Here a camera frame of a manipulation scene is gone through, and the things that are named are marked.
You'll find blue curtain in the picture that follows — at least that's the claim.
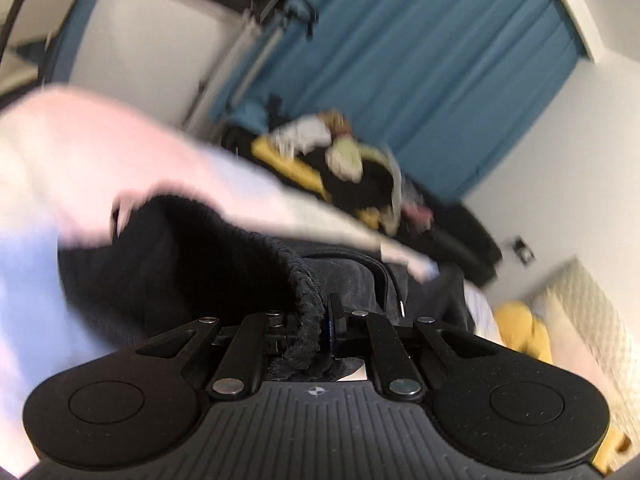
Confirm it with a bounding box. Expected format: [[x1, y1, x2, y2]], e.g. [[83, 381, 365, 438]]
[[210, 0, 588, 201]]

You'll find wall socket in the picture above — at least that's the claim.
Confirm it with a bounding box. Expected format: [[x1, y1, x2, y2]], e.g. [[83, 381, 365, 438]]
[[512, 236, 537, 263]]

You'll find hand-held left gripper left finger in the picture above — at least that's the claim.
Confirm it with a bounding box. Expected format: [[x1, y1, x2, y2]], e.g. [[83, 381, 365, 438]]
[[135, 310, 301, 402]]

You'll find yellow cushion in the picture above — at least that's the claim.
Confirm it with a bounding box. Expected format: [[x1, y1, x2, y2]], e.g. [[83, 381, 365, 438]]
[[495, 300, 553, 363]]

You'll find grey metal stand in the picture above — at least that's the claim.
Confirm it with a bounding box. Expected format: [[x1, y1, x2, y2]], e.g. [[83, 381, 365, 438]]
[[185, 0, 321, 126]]

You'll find pale pink white cloth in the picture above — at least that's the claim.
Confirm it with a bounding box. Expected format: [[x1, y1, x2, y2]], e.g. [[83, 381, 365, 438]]
[[0, 85, 441, 480]]

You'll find black garment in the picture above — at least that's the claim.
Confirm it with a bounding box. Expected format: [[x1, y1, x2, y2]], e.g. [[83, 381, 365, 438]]
[[57, 195, 476, 381]]

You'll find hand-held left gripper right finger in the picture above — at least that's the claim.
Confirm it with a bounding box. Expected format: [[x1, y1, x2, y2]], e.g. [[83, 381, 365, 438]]
[[324, 294, 483, 402]]

